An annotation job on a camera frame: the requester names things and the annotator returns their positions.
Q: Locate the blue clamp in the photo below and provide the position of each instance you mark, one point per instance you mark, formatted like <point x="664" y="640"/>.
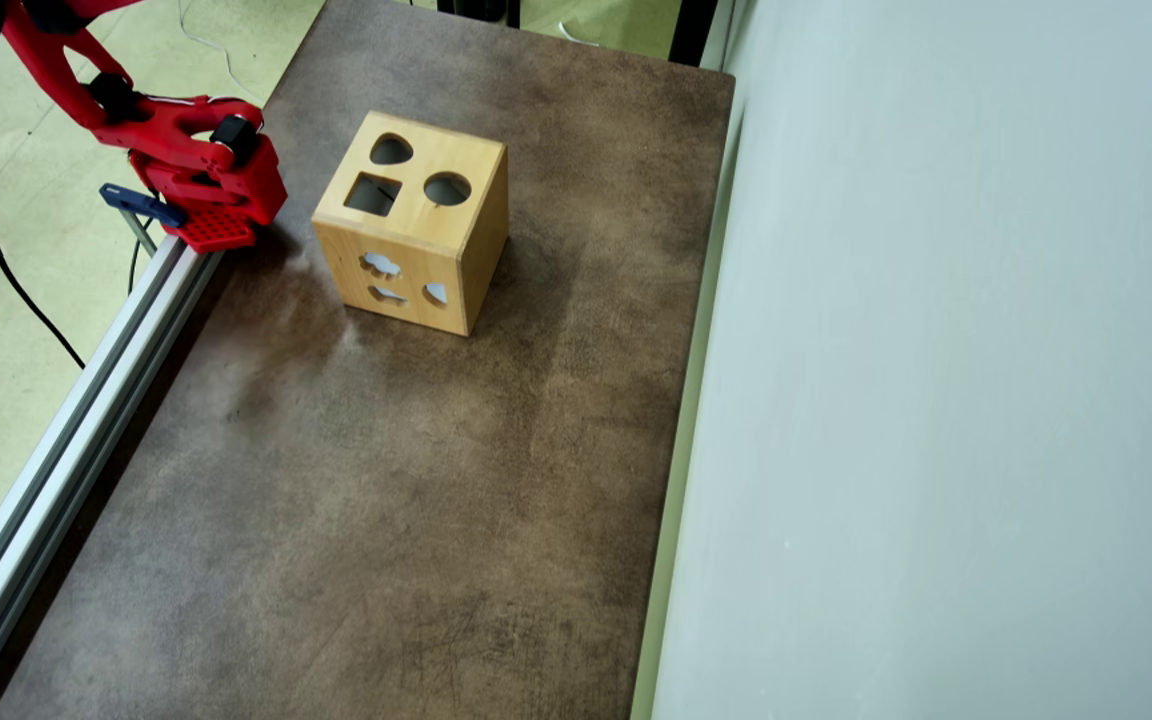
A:
<point x="131" y="198"/>

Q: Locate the aluminium profile rail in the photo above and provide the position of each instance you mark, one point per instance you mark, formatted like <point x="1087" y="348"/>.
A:
<point x="66" y="430"/>

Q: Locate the black vertical post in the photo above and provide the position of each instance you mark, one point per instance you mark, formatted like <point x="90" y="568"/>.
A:
<point x="693" y="30"/>

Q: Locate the black stand base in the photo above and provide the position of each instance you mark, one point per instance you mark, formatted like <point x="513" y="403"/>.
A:
<point x="481" y="10"/>

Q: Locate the red robot arm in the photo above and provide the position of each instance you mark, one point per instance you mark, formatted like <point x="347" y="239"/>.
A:
<point x="176" y="140"/>

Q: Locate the wooden shape sorter box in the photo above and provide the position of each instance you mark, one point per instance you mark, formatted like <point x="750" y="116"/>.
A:
<point x="481" y="240"/>

